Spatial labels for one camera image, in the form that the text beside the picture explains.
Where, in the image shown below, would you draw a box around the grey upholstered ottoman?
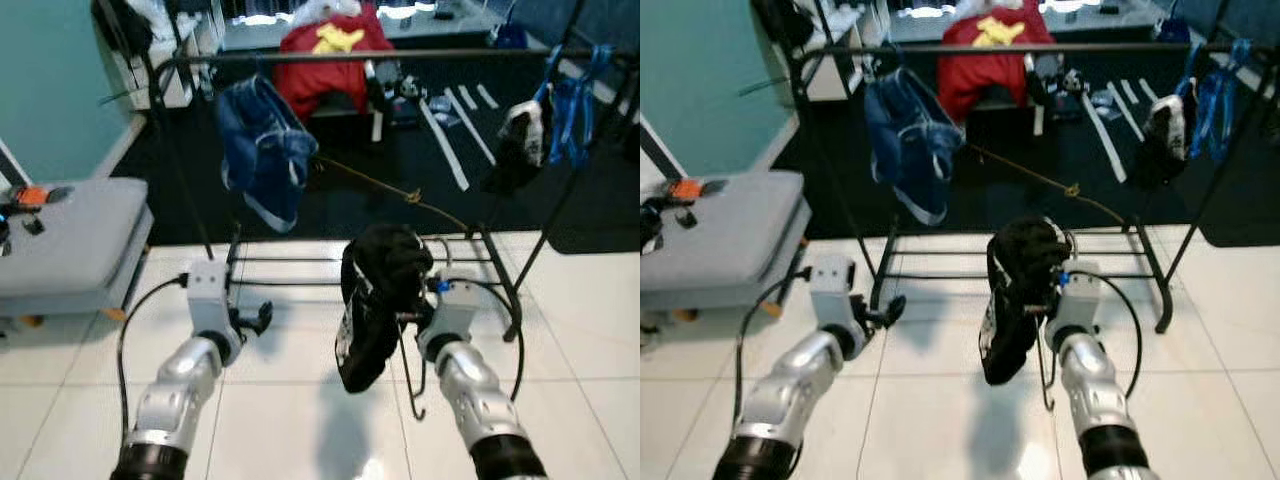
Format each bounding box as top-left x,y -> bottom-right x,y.
0,178 -> 153,321
640,170 -> 813,321

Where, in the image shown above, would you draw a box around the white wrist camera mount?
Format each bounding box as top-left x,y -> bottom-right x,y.
1050,270 -> 1101,336
428,280 -> 481,346
187,260 -> 233,336
810,255 -> 856,331

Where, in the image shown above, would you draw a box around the red cloth with yellow print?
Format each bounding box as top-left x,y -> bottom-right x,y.
275,5 -> 396,121
938,0 -> 1051,123

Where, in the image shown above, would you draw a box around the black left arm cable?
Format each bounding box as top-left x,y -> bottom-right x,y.
735,265 -> 813,431
117,272 -> 191,441

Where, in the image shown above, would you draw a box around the blue dustpan with long handle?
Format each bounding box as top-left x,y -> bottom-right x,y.
492,0 -> 531,49
1160,0 -> 1196,43

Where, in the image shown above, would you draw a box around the blue denim shorts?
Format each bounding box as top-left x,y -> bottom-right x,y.
215,75 -> 319,234
862,68 -> 968,228

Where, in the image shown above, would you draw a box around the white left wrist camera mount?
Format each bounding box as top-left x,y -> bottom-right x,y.
187,260 -> 233,336
810,255 -> 856,331

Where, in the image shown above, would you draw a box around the crumpled white plastic bag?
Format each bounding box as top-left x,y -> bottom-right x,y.
955,0 -> 1021,21
295,0 -> 361,26

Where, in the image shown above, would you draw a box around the black backpack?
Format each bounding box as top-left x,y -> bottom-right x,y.
90,0 -> 151,56
752,0 -> 813,51

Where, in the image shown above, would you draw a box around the white shelf unit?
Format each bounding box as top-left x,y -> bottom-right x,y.
120,20 -> 226,109
800,10 -> 881,101

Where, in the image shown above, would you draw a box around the black shirt with white print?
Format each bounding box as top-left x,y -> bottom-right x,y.
978,217 -> 1073,386
335,223 -> 436,394

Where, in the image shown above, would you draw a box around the long white flat slat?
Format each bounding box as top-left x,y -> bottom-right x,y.
1080,93 -> 1129,184
420,98 -> 471,193

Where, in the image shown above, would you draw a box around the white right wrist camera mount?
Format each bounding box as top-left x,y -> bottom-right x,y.
428,280 -> 481,346
1050,270 -> 1101,336

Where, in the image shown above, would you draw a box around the black metal clothes rack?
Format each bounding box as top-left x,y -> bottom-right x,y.
140,0 -> 640,341
790,0 -> 1280,336

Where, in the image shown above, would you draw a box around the black electronic box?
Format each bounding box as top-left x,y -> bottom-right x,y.
1025,55 -> 1091,101
365,60 -> 426,106

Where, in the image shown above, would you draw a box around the yellow cord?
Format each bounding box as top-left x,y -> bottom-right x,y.
965,143 -> 1126,229
310,155 -> 471,236

